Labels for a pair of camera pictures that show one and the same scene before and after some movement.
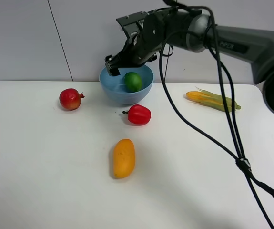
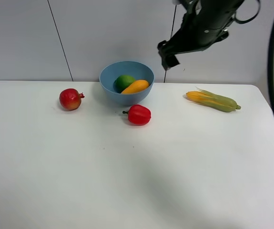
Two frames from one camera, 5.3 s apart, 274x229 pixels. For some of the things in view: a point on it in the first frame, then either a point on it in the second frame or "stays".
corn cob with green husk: [205, 98] stays
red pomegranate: [70, 99] stays
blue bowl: [114, 88] stays
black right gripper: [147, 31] to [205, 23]
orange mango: [124, 158] to [137, 86]
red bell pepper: [138, 115] stays
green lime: [132, 82] to [121, 82]
